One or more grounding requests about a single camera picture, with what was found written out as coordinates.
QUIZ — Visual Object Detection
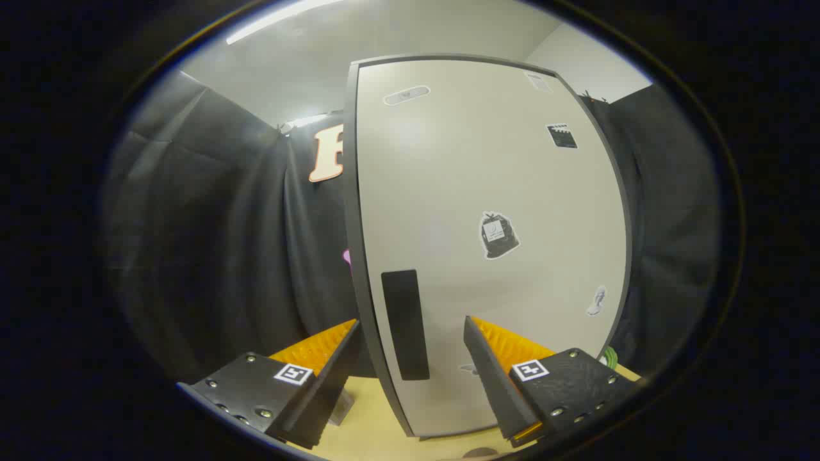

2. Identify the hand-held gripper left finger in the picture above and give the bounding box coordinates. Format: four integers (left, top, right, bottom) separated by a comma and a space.
176, 318, 361, 450

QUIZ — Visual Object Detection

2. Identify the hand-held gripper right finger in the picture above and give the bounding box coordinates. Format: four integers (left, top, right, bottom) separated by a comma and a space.
464, 316, 641, 448

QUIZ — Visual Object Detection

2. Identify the black door handle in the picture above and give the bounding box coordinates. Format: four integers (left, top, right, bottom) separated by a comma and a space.
381, 269, 431, 382

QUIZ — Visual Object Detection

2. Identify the grey shoe cabinet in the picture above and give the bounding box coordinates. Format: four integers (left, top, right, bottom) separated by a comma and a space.
341, 53, 635, 442

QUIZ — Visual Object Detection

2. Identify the black backdrop cloth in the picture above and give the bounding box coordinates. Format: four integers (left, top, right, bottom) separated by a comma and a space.
102, 70, 721, 385

